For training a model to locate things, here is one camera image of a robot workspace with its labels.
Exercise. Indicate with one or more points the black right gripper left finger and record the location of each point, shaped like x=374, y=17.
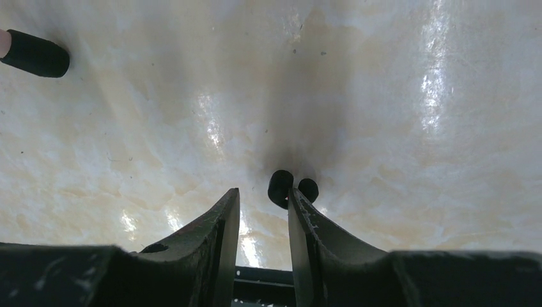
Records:
x=194, y=266

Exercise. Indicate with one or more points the pink music stand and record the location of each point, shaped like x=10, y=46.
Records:
x=34, y=55

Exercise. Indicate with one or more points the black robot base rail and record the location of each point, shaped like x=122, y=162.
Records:
x=263, y=287

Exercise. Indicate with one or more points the black earbud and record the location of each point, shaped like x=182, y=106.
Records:
x=282, y=181

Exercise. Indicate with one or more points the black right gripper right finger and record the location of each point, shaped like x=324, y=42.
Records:
x=331, y=267

